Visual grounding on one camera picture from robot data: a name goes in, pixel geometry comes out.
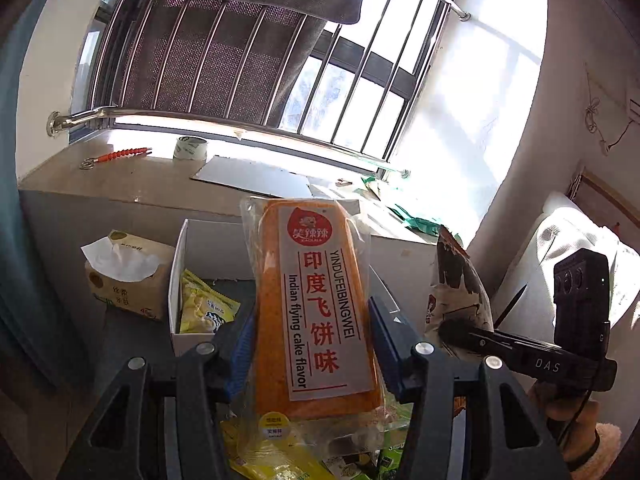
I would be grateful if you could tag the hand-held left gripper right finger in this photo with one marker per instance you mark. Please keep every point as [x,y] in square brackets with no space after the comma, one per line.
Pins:
[386,337]

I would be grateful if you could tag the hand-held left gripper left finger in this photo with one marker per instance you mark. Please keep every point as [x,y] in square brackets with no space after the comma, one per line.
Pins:
[239,355]

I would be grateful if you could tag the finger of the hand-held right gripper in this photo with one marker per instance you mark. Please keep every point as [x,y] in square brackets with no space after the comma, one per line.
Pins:
[511,306]
[470,337]

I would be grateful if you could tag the brown and white snack packet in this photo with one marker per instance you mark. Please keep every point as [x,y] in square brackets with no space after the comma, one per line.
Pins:
[457,285]

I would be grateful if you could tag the white cardboard box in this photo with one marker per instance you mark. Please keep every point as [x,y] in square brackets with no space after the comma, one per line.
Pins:
[175,310]

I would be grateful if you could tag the orange cake snack packet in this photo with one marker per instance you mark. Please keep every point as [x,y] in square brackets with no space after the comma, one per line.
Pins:
[305,310]

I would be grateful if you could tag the person's right forearm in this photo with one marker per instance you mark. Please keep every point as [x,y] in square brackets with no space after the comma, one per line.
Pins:
[592,447]

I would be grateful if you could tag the person's right hand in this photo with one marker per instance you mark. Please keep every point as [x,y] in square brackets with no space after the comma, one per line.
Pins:
[565,410]

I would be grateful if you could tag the yellow-green snack packet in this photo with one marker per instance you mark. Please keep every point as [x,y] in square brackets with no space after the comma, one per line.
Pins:
[205,305]

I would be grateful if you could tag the white pillow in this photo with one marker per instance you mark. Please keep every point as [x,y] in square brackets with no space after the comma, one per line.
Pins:
[580,230]

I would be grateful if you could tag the yellow snack packet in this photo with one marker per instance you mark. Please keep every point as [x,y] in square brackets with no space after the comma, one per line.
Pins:
[265,455]

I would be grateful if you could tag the wooden bed headboard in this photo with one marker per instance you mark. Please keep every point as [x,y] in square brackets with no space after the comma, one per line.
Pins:
[607,195]

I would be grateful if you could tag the green snack packet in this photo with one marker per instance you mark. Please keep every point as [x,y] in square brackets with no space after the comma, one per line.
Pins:
[392,460]

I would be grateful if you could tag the green plastic wrapping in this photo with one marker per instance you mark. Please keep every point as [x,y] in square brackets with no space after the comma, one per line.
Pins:
[400,210]

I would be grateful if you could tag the beige tissue box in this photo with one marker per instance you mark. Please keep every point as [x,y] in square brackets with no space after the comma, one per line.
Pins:
[130,280]

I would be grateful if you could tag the grey cardboard sheet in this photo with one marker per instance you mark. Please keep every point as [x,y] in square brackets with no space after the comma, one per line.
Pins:
[250,177]

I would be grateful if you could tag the clear tape roll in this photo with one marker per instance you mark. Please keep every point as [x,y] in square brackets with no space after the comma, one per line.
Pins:
[190,149]

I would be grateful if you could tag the beige window ledge cabinet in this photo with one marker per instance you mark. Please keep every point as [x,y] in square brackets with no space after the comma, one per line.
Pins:
[100,185]

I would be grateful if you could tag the orange beaded hook tool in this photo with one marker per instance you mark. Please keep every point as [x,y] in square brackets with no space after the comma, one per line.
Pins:
[122,154]

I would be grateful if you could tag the blue-grey curtain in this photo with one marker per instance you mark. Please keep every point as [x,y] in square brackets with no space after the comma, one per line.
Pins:
[25,210]

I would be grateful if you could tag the metal window guard rail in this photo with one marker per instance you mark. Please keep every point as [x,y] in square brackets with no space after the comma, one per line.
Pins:
[85,116]

